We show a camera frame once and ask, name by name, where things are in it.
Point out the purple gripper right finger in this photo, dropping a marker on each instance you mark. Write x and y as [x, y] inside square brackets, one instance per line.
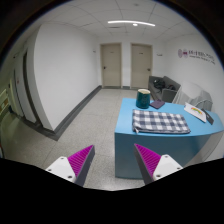
[154, 166]

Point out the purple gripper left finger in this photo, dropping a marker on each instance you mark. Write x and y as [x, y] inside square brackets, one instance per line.
[75, 167]

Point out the blue and white checkered towel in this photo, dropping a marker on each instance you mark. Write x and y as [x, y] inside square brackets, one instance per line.
[159, 122]

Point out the blue table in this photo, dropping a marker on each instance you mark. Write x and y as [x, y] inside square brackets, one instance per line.
[186, 149]

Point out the dark purple notebook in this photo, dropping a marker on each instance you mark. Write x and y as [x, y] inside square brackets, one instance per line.
[157, 104]

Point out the white card with rainbow print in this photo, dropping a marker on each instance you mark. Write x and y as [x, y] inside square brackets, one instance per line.
[198, 113]

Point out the dark green mug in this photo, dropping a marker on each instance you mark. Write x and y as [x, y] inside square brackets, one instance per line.
[143, 98]

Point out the black phone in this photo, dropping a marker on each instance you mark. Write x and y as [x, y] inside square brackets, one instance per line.
[208, 117]

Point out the grey sofa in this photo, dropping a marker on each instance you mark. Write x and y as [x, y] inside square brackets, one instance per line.
[168, 93]

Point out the black bag on sofa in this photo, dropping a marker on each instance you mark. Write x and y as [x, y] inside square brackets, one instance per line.
[159, 84]

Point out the right beige door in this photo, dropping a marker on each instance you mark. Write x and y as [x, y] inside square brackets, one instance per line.
[141, 63]

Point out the beige door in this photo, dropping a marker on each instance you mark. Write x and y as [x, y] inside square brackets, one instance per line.
[111, 64]
[141, 63]

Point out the left beige door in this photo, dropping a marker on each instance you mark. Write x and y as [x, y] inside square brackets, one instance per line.
[111, 64]

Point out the long ceiling light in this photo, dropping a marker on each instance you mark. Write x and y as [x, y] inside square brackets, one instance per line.
[131, 22]

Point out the wall sign lettering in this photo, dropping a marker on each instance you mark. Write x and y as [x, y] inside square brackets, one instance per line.
[184, 53]

